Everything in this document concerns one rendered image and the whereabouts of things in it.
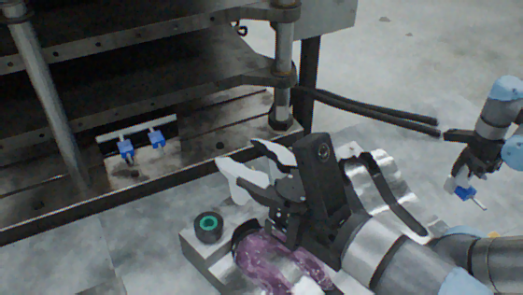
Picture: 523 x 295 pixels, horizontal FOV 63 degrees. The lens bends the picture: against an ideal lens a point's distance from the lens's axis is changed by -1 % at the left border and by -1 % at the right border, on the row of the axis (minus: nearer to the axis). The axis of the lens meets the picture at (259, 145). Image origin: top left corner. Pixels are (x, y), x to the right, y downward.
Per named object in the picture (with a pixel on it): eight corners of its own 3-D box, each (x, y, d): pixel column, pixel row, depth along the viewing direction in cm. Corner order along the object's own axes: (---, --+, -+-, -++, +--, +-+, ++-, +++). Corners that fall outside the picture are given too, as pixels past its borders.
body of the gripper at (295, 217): (258, 229, 59) (330, 284, 53) (263, 181, 54) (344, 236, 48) (293, 203, 64) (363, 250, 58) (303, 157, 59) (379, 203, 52)
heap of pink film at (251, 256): (340, 282, 112) (344, 265, 107) (292, 329, 103) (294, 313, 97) (269, 223, 126) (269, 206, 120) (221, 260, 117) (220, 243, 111)
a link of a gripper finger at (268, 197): (230, 191, 55) (292, 218, 53) (231, 182, 55) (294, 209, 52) (247, 172, 59) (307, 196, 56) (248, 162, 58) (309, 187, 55)
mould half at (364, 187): (454, 260, 123) (470, 231, 114) (381, 299, 115) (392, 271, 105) (351, 153, 156) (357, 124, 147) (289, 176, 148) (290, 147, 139)
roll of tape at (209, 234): (189, 231, 117) (187, 223, 115) (210, 214, 122) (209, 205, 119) (208, 248, 113) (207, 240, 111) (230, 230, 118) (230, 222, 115)
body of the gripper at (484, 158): (477, 181, 115) (494, 147, 106) (454, 161, 120) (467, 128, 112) (498, 172, 117) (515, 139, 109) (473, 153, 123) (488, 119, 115)
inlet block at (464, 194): (488, 212, 123) (495, 200, 119) (475, 218, 121) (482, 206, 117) (454, 182, 131) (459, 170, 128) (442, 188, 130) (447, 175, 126)
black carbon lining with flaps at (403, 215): (430, 238, 121) (439, 217, 114) (384, 260, 115) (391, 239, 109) (356, 161, 144) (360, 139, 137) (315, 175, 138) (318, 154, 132)
